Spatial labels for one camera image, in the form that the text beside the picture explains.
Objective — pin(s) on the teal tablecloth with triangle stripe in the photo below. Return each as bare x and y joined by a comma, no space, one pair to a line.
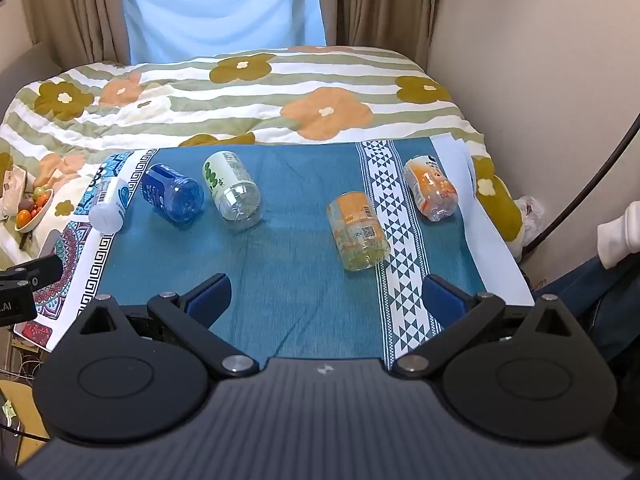
300,260

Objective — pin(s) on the orange wrapped plastic bottle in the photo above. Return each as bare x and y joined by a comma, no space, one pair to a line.
430,187

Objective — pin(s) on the blue plastic bottle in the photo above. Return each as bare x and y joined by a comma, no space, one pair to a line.
172,192

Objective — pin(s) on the beige snack packet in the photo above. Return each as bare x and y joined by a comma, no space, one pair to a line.
11,187

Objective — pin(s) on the light blue sheer curtain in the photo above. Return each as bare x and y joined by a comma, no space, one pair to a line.
220,5

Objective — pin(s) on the floral striped blanket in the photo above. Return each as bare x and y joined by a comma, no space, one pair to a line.
225,105

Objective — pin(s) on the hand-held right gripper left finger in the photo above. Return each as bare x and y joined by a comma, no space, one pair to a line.
210,298

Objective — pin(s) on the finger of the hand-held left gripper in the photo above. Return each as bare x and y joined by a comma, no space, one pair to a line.
47,267

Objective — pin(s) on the mandala printed cloth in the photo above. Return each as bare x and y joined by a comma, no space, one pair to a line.
75,255

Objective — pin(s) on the person's leg in jeans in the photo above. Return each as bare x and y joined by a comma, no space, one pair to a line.
600,300

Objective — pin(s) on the white fruit bowl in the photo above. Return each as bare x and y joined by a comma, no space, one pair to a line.
31,222

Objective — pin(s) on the clear bottle with green label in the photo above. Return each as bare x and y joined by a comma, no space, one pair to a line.
231,185

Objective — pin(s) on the white plastic bottle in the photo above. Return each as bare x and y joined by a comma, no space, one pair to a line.
106,207

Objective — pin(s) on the white sock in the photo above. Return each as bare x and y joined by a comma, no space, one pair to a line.
620,237

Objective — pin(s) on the clear plastic bag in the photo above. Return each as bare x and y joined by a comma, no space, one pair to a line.
530,212

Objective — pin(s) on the clear bottle with orange label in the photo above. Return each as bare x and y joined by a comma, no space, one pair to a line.
357,230

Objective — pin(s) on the grey headboard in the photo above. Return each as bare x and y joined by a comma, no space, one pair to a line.
25,67

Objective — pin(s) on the orange tomato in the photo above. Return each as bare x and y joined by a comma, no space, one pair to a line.
44,199
23,218

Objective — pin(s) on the beige curtain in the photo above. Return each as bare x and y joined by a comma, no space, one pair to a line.
385,5
75,5

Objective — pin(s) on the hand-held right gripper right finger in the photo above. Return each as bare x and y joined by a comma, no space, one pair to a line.
442,301

